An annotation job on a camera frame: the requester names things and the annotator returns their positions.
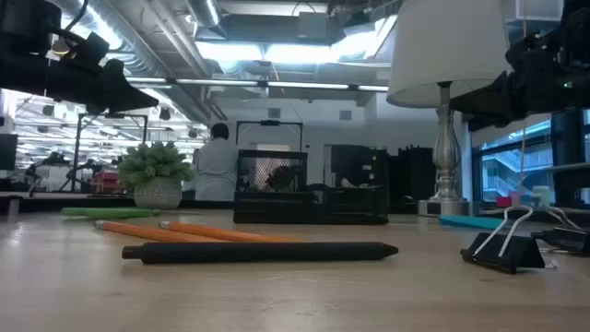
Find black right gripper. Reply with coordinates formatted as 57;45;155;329
449;12;578;133

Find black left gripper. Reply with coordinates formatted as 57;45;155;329
0;30;159;115

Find blue sticky note pad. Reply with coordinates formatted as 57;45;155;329
437;215;506;231

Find green handled scissors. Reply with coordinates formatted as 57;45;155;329
59;206;162;221

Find orange pencil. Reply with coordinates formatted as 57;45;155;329
159;219;303;244
94;219;227;244

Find black binder clip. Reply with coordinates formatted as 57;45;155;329
529;206;590;255
459;205;547;276

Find black mesh desk organizer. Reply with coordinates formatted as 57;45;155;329
232;148;391;226

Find thick matte black pen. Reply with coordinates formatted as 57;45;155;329
121;241;400;267

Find table lamp white shade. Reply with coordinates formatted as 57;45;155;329
385;0;515;218

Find black ceiling device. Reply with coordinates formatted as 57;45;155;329
50;39;73;59

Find long ceiling light strip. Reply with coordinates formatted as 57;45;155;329
126;77;391;92

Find black background cabinets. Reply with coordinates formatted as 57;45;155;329
324;145;437;216

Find pale green cup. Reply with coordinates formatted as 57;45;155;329
534;185;552;208

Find green plant grey pot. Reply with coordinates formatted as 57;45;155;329
117;140;195;211

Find person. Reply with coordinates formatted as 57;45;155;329
192;122;241;202

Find dark background monitor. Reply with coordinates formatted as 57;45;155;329
0;133;18;172

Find dark background workbench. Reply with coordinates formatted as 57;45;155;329
0;191;236;216

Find yellow hanging cable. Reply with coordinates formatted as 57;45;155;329
519;0;529;195

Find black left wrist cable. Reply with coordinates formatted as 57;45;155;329
57;0;91;36

